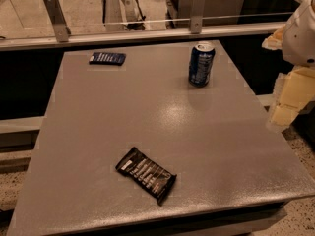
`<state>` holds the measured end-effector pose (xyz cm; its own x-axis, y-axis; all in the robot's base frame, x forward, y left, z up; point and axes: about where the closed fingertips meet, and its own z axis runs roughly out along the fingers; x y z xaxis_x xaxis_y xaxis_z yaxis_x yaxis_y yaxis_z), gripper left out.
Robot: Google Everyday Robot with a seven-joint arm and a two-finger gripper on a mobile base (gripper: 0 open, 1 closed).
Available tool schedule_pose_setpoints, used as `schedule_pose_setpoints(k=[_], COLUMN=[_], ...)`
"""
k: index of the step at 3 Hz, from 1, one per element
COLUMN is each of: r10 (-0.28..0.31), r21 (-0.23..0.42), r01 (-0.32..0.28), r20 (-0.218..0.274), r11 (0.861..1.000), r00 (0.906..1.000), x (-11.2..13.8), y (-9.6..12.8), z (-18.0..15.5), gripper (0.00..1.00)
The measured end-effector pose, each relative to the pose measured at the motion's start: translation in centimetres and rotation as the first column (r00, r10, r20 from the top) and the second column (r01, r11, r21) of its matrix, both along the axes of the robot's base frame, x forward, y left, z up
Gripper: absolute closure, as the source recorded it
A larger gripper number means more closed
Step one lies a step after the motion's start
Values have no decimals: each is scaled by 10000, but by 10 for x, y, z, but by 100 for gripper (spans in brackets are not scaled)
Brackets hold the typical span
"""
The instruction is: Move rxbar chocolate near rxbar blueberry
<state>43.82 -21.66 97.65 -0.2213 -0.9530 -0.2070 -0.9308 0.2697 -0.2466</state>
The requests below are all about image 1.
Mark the left metal railing bracket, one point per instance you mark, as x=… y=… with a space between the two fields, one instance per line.
x=56 y=16

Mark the blue blueberry rxbar wrapper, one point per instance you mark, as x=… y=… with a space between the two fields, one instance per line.
x=107 y=58

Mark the metal railing bracket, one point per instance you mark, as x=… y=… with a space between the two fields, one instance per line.
x=196 y=16
x=56 y=16

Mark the black chocolate rxbar wrapper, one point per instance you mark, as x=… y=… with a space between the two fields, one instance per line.
x=149 y=175

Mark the right metal railing bracket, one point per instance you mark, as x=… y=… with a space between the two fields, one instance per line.
x=196 y=16

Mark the blue soda can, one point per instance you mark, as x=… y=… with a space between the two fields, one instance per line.
x=201 y=62

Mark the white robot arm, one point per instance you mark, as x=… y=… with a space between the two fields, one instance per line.
x=296 y=41

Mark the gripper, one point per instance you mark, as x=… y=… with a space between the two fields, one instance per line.
x=301 y=38

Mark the horizontal metal railing beam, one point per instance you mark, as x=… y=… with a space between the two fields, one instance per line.
x=139 y=37

